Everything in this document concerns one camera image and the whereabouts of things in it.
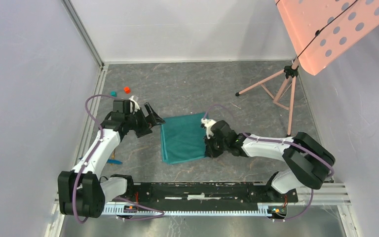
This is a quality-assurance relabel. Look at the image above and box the blue knife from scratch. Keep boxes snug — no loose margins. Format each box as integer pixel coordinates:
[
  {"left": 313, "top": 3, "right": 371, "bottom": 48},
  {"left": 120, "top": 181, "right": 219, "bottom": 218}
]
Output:
[{"left": 107, "top": 159, "right": 122, "bottom": 165}]

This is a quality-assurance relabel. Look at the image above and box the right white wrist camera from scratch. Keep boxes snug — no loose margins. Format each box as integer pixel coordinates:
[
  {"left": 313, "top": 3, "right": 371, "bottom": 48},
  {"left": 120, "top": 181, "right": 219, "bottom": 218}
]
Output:
[{"left": 201, "top": 118, "right": 216, "bottom": 139}]

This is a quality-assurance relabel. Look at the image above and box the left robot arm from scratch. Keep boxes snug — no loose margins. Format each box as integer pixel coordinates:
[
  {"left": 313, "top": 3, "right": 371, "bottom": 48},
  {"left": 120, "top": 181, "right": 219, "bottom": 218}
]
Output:
[{"left": 57, "top": 97, "right": 165, "bottom": 223}]

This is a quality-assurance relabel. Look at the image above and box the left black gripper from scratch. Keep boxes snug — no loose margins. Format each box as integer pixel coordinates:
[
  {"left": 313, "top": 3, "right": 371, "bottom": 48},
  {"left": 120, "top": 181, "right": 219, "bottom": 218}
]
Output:
[{"left": 125, "top": 103, "right": 165, "bottom": 138}]

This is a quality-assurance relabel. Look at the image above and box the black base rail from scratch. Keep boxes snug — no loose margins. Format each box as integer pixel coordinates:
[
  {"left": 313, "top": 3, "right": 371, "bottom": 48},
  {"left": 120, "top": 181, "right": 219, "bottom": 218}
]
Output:
[{"left": 122, "top": 182, "right": 299, "bottom": 212}]

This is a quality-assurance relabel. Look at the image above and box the pink perforated panel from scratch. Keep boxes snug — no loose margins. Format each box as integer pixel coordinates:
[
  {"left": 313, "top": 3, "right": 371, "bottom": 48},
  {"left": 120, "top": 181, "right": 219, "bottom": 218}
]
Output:
[{"left": 275, "top": 0, "right": 379, "bottom": 76}]

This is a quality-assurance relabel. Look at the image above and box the teal cloth napkin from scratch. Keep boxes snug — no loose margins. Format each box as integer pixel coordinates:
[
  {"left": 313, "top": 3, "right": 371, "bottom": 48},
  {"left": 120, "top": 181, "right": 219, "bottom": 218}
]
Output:
[{"left": 160, "top": 113, "right": 206, "bottom": 164}]

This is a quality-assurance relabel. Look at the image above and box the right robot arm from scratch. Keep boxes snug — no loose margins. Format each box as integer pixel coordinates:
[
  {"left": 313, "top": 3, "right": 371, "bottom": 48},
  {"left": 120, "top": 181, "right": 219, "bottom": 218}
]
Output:
[{"left": 201, "top": 118, "right": 336, "bottom": 201}]

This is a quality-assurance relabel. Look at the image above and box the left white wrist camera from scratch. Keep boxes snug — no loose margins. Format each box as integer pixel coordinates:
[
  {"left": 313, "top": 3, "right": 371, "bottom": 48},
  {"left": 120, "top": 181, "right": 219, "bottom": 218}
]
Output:
[{"left": 129, "top": 95, "right": 140, "bottom": 112}]

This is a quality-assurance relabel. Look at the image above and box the orange cube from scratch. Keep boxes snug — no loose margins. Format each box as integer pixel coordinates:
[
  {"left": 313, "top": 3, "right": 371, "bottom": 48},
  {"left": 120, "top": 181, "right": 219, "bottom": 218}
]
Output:
[{"left": 123, "top": 87, "right": 131, "bottom": 94}]

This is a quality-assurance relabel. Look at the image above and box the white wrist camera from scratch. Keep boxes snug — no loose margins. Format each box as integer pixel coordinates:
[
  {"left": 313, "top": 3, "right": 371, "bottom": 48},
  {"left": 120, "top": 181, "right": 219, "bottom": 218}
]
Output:
[
  {"left": 129, "top": 95, "right": 140, "bottom": 112},
  {"left": 201, "top": 118, "right": 216, "bottom": 139}
]

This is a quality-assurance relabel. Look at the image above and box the pink tripod stand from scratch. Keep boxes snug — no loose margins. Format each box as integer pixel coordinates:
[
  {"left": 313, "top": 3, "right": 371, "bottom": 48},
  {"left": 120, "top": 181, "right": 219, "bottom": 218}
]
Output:
[{"left": 235, "top": 57, "right": 300, "bottom": 136}]

